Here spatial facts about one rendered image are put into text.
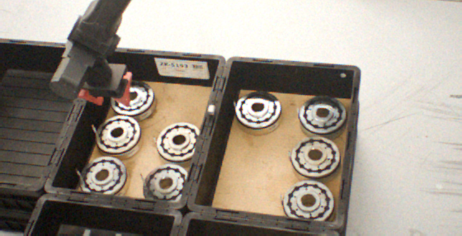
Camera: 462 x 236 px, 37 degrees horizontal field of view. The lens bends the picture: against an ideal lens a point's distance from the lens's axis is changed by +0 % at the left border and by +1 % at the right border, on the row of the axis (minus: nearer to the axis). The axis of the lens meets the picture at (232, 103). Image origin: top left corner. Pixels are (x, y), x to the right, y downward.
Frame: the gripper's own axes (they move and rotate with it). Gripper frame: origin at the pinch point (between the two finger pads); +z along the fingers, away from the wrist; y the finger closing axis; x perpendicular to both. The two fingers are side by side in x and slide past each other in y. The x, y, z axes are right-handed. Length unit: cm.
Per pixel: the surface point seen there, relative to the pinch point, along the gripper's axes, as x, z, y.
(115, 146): -5.6, 9.3, -1.0
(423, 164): 10, 31, 64
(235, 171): -6.1, 14.2, 25.8
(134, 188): -13.8, 12.3, 5.3
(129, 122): 1.2, 9.8, 0.0
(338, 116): 9.3, 13.3, 45.9
